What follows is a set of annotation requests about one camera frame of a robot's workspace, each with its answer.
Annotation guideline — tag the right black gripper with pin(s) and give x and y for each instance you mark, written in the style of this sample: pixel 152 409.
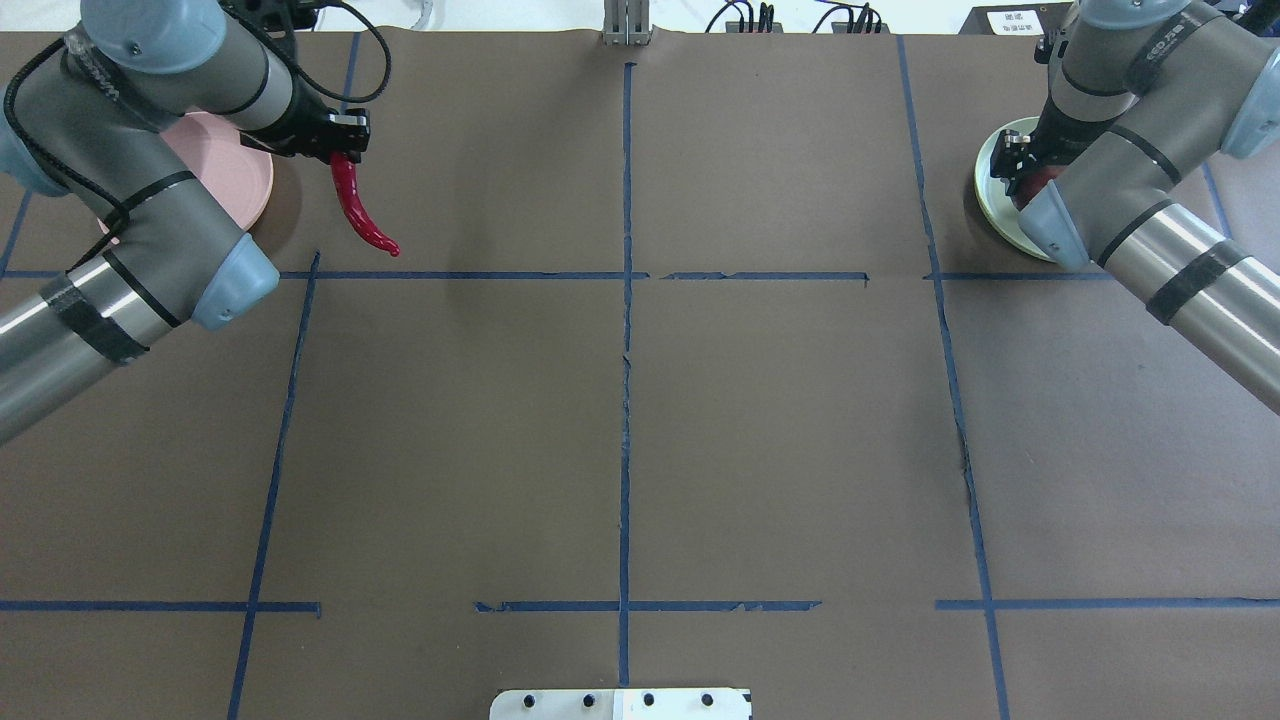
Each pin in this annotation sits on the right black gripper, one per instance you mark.
pixel 1047 143

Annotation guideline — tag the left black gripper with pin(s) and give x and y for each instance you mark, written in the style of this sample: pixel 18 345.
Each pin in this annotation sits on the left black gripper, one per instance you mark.
pixel 307 127

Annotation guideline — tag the red yellow apple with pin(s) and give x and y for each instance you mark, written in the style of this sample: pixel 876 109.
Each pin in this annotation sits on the red yellow apple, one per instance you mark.
pixel 1031 183

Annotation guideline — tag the red chili pepper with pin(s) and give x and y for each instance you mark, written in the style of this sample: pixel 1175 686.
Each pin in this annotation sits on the red chili pepper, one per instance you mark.
pixel 345 179

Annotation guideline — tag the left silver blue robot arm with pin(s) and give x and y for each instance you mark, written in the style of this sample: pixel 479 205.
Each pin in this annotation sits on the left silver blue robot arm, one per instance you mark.
pixel 86 116

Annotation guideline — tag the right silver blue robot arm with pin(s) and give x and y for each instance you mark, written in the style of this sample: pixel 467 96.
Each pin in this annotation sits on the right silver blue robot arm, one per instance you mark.
pixel 1139 95

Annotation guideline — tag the pink plate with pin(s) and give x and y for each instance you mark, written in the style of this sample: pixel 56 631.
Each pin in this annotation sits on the pink plate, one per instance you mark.
pixel 239 178

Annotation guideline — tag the light green plate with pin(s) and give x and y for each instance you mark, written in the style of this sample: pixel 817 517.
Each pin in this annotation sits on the light green plate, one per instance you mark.
pixel 990 193

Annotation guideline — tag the white label card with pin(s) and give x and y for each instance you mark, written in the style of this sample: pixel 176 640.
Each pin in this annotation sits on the white label card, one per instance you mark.
pixel 1016 21

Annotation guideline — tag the aluminium frame post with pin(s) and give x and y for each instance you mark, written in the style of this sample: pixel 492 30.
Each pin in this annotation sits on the aluminium frame post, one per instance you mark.
pixel 627 23

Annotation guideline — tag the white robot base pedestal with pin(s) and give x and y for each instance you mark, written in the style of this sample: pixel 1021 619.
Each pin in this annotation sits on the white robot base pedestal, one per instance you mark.
pixel 624 703

